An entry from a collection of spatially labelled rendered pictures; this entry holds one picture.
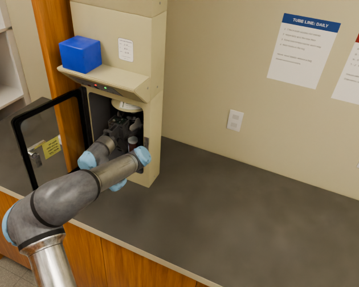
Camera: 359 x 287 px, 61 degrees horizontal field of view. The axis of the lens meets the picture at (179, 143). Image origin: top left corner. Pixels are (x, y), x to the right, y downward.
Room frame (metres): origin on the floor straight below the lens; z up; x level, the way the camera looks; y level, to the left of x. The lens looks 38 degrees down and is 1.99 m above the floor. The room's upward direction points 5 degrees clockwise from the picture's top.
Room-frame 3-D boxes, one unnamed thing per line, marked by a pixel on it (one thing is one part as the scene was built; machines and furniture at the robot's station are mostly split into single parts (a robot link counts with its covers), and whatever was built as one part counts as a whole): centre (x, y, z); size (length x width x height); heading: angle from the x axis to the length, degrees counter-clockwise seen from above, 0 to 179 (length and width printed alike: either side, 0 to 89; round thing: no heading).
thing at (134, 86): (0.99, 0.29, 1.46); 0.32 x 0.11 x 0.10; 70
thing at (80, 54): (1.02, 0.38, 1.56); 0.10 x 0.10 x 0.09; 70
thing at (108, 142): (0.93, 0.30, 1.23); 0.08 x 0.05 x 0.08; 70
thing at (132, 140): (1.14, 0.22, 1.14); 0.11 x 0.11 x 0.21
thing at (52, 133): (0.95, 0.50, 1.19); 0.30 x 0.01 x 0.40; 150
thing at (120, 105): (1.13, 0.22, 1.34); 0.18 x 0.18 x 0.05
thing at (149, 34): (1.16, 0.23, 1.33); 0.32 x 0.25 x 0.77; 70
